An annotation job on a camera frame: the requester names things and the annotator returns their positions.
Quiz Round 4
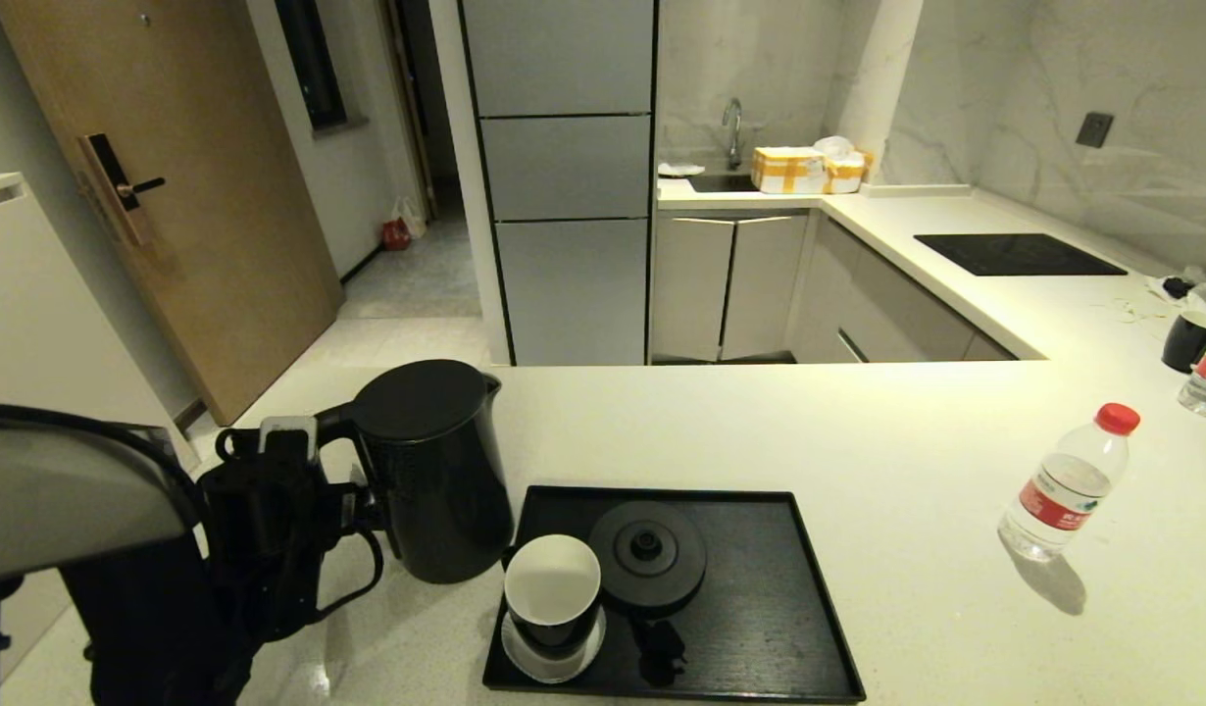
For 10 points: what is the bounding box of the dark window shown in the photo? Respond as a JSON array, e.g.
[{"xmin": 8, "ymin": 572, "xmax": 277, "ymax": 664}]
[{"xmin": 275, "ymin": 0, "xmax": 351, "ymax": 132}]

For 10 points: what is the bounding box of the white cabinet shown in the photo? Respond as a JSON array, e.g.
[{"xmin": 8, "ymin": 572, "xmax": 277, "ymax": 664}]
[{"xmin": 0, "ymin": 173, "xmax": 197, "ymax": 678}]

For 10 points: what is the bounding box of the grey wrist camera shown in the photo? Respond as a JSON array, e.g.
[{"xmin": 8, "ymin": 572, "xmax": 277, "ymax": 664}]
[{"xmin": 260, "ymin": 416, "xmax": 318, "ymax": 460}]

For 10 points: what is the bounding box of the black induction cooktop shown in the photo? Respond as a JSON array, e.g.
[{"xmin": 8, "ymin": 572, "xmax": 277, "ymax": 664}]
[{"xmin": 914, "ymin": 232, "xmax": 1131, "ymax": 277}]

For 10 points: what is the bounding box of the small cardboard box yellow tape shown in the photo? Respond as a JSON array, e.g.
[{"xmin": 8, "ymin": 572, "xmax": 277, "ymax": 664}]
[{"xmin": 822, "ymin": 149, "xmax": 873, "ymax": 193}]

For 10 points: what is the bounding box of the grey drawer cabinet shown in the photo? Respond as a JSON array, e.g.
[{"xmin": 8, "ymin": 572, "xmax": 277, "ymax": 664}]
[{"xmin": 789, "ymin": 216, "xmax": 1018, "ymax": 364}]

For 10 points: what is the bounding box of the white saucer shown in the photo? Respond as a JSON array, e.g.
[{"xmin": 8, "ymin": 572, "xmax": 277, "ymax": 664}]
[{"xmin": 500, "ymin": 603, "xmax": 607, "ymax": 685}]

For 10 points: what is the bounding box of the wooden door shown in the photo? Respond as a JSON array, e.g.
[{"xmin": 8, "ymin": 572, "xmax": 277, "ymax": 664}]
[{"xmin": 0, "ymin": 0, "xmax": 346, "ymax": 428}]

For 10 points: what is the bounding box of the grey cabinet door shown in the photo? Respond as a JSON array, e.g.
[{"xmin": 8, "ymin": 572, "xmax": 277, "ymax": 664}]
[
  {"xmin": 651, "ymin": 216, "xmax": 736, "ymax": 363},
  {"xmin": 721, "ymin": 216, "xmax": 810, "ymax": 363}
]

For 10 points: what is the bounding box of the black electric kettle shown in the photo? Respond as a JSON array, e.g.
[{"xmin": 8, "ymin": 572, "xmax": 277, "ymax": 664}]
[{"xmin": 314, "ymin": 359, "xmax": 515, "ymax": 585}]

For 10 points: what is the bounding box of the black cup white inside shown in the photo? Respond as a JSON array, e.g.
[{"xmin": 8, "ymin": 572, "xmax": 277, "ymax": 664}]
[
  {"xmin": 1162, "ymin": 309, "xmax": 1206, "ymax": 374},
  {"xmin": 503, "ymin": 534, "xmax": 603, "ymax": 660}
]

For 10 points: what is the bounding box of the thin white cable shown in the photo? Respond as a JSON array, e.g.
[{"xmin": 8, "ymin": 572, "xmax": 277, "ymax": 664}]
[{"xmin": 1090, "ymin": 291, "xmax": 1170, "ymax": 324}]

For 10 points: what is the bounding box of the black door lock handle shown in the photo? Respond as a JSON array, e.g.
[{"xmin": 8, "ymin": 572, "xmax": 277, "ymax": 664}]
[{"xmin": 78, "ymin": 132, "xmax": 167, "ymax": 247}]

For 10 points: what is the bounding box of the black round kettle base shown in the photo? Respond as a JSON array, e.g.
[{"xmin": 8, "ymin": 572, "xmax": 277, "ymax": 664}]
[{"xmin": 589, "ymin": 501, "xmax": 709, "ymax": 619}]

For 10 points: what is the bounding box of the tall grey refrigerator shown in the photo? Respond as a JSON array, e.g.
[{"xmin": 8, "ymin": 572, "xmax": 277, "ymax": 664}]
[{"xmin": 456, "ymin": 0, "xmax": 660, "ymax": 367}]

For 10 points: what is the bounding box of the black rectangular tray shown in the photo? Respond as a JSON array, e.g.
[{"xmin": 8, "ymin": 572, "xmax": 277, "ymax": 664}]
[{"xmin": 481, "ymin": 485, "xmax": 867, "ymax": 705}]

